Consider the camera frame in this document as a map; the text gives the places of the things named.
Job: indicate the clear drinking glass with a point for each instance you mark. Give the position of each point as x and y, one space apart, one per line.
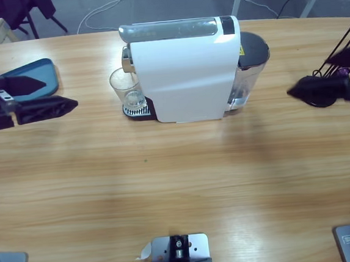
125 86

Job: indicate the silver coffee machine lever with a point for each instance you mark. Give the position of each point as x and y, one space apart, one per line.
169 30

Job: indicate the purple coffee capsule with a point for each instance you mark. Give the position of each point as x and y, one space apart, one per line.
344 71

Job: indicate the white capsule coffee machine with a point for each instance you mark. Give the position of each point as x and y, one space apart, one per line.
185 75

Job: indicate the dark blue plastic tray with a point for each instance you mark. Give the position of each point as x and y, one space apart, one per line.
45 73

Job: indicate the black capsule holder with rods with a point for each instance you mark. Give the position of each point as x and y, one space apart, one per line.
323 105

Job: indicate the clear water tank black lid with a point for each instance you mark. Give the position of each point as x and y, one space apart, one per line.
250 69

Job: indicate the black chair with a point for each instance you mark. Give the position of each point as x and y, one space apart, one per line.
41 4

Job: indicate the silver drip tray grille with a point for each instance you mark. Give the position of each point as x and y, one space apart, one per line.
136 111

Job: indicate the white paper tag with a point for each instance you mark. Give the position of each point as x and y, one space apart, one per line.
145 252

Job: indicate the centre grey mount plate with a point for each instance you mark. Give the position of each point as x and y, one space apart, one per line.
179 253

